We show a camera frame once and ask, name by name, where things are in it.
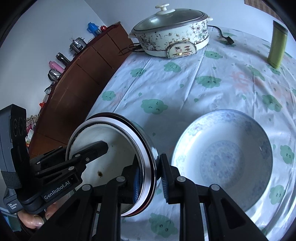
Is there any white enamel bowl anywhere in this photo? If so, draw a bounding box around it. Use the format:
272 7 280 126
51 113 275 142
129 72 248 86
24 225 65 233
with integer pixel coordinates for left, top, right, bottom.
67 121 142 212

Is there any stainless steel bowl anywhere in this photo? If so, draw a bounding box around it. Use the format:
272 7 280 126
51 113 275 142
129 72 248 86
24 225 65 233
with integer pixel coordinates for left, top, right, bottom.
86 113 159 217

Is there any blue patterned white bowl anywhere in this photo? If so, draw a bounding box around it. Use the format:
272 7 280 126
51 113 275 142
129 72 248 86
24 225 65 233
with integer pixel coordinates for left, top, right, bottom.
171 109 273 211

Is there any left hand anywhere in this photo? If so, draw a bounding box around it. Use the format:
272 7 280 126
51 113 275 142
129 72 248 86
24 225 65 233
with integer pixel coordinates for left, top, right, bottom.
17 202 59 229

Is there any brown wooden sideboard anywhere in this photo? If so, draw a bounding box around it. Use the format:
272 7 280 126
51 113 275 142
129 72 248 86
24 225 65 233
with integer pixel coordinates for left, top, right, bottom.
29 22 132 158

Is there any shiny steel container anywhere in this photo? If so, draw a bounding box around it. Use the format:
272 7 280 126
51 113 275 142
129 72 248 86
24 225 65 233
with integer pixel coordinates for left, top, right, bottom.
48 69 61 82

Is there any pink bottle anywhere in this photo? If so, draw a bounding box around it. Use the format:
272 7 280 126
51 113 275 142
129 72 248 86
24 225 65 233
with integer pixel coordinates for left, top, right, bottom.
49 61 64 73

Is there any black thermos flask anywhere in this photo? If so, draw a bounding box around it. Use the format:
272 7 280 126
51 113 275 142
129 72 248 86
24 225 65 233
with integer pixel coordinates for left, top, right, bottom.
56 52 70 66

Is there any steel kettle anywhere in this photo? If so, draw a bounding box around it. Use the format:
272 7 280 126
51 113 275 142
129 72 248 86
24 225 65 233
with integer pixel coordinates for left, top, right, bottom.
70 37 87 56

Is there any cloud-print plastic tablecloth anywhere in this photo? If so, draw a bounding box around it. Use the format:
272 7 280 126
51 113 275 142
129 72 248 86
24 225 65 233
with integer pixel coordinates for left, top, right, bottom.
89 29 295 240

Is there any blue water bottle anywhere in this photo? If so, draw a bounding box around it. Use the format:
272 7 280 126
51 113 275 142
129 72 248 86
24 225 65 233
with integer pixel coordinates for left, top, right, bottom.
87 22 100 37

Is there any small red object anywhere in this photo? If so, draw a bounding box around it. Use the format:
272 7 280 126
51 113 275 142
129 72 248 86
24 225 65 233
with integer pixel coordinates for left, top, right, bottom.
100 26 107 33

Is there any floral electric cooking pot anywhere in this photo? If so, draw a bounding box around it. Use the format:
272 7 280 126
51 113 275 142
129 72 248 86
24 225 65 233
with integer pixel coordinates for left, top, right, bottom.
128 4 213 59

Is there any green thermos bottle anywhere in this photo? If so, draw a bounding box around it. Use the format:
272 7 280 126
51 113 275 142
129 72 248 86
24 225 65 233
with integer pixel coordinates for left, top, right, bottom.
267 21 288 69

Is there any bamboo window blind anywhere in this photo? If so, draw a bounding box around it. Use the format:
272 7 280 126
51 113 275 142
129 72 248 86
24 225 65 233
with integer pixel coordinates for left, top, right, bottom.
244 0 283 23

